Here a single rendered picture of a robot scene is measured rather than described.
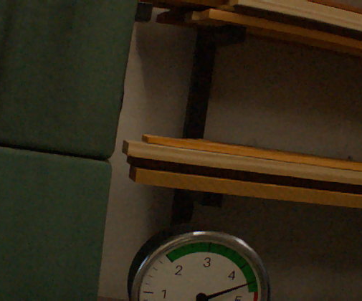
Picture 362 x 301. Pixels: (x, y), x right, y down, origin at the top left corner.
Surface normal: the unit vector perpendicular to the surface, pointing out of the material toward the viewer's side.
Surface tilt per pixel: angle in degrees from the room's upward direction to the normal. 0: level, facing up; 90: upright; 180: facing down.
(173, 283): 90
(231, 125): 90
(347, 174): 90
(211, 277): 90
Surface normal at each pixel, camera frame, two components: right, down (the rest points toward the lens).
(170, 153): 0.21, 0.07
